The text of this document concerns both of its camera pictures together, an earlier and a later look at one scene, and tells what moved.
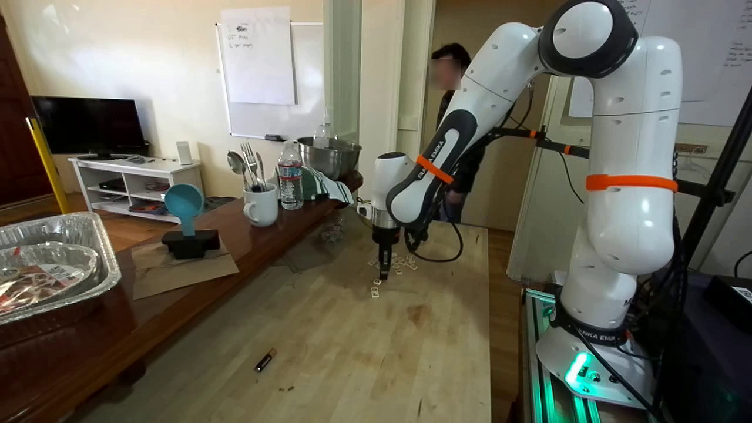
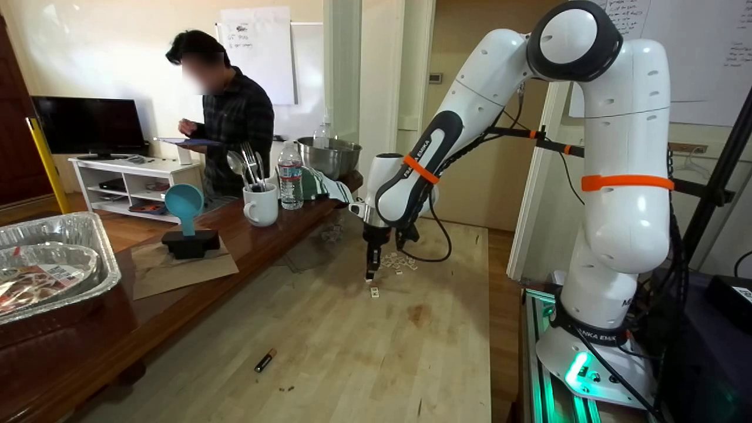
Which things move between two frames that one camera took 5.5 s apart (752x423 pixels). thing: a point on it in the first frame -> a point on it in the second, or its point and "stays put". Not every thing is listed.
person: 446,71 -> 235,109
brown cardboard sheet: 154,272 stays put
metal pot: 336,158 stays put
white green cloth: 315,184 stays put
